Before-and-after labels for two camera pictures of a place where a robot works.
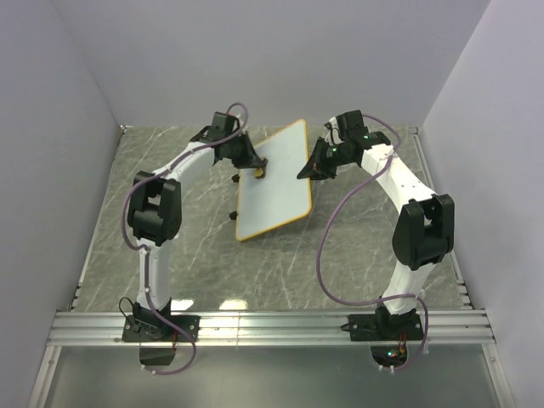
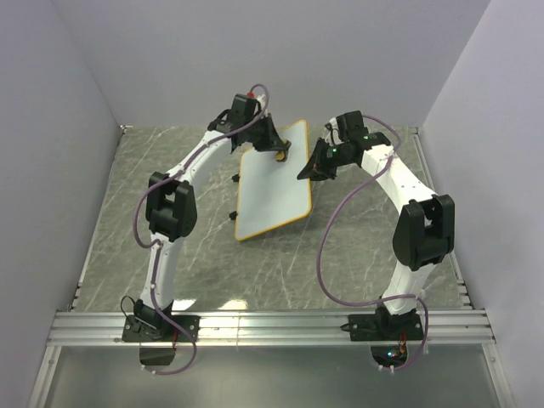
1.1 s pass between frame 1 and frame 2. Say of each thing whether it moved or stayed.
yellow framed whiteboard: stayed
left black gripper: moved
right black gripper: stayed
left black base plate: stayed
